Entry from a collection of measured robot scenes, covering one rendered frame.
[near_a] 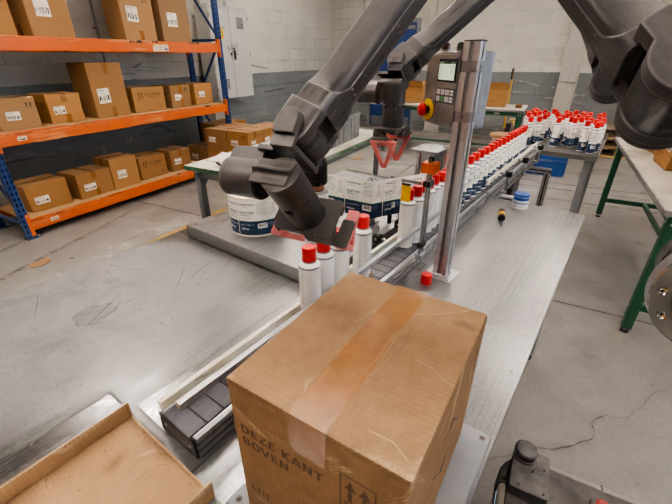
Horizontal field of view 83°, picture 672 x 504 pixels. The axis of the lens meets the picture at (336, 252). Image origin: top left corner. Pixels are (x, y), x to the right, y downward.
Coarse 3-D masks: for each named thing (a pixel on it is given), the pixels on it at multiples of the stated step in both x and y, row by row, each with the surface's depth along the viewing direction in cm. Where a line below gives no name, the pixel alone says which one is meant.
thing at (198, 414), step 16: (480, 192) 182; (464, 208) 163; (400, 256) 124; (384, 272) 115; (224, 384) 76; (208, 400) 72; (224, 400) 72; (176, 416) 69; (192, 416) 69; (208, 416) 69; (192, 432) 66
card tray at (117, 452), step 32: (128, 416) 74; (64, 448) 65; (96, 448) 68; (128, 448) 68; (160, 448) 68; (32, 480) 62; (64, 480) 63; (96, 480) 63; (128, 480) 63; (160, 480) 63; (192, 480) 63
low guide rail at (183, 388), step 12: (396, 240) 131; (372, 252) 119; (288, 312) 91; (276, 324) 88; (252, 336) 83; (264, 336) 86; (240, 348) 80; (216, 360) 76; (228, 360) 78; (204, 372) 74; (180, 384) 71; (192, 384) 72; (168, 396) 68; (180, 396) 70
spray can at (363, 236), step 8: (360, 216) 100; (368, 216) 100; (360, 224) 101; (368, 224) 101; (360, 232) 101; (368, 232) 101; (360, 240) 102; (368, 240) 102; (360, 248) 103; (368, 248) 103; (360, 256) 104; (368, 256) 105; (360, 264) 105; (368, 272) 107
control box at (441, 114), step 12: (432, 60) 106; (492, 60) 97; (432, 72) 107; (432, 84) 108; (444, 84) 102; (456, 84) 98; (432, 96) 108; (480, 96) 100; (432, 108) 109; (444, 108) 104; (480, 108) 102; (432, 120) 110; (444, 120) 105; (480, 120) 103
